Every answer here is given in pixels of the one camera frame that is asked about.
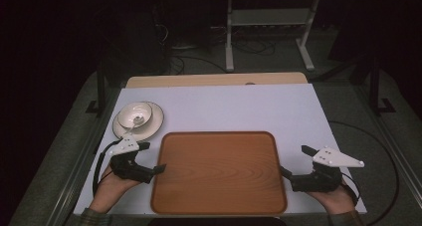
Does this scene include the white board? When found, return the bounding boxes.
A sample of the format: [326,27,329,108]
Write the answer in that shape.
[73,84,368,216]

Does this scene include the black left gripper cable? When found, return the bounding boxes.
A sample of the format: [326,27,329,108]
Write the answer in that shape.
[92,139,122,196]

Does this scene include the cream plate with dark rim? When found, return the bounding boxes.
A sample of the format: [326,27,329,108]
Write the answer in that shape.
[111,101,165,142]

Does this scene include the brown wooden tray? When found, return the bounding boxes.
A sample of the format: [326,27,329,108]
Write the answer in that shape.
[149,130,289,216]

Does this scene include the tangle of floor cables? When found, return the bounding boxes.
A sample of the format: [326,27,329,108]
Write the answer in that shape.
[231,38,277,57]

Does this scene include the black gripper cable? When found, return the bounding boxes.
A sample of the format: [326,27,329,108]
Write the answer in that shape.
[92,139,122,196]
[327,119,400,226]

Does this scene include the black floor cable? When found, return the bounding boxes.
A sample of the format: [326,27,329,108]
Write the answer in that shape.
[170,55,227,76]

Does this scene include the white ceramic spoon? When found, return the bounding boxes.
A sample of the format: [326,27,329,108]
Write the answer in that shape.
[123,115,145,136]

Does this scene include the white metal desk frame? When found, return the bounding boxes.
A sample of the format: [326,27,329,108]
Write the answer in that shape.
[224,0,321,74]

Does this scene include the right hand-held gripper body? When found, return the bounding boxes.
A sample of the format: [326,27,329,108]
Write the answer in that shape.
[290,145,365,193]

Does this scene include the black metal stand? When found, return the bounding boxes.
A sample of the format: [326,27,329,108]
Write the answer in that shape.
[365,53,398,116]
[85,58,109,116]

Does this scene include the light wooden table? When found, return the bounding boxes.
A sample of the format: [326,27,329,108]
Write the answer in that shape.
[124,72,309,89]

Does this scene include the person's left hand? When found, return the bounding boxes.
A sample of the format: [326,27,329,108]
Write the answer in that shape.
[89,164,142,215]

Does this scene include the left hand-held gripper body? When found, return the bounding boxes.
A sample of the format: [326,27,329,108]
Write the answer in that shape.
[108,135,156,184]

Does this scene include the grey metal rail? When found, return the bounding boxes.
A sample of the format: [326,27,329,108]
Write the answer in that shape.
[46,88,121,226]
[354,86,422,200]

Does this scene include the person's right hand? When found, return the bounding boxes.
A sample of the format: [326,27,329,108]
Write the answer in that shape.
[306,184,357,216]

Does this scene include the cream bowl with dark rim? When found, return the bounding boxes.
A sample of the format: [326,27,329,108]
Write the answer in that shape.
[116,102,154,130]

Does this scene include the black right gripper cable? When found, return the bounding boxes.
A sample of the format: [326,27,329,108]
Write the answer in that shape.
[327,119,400,226]

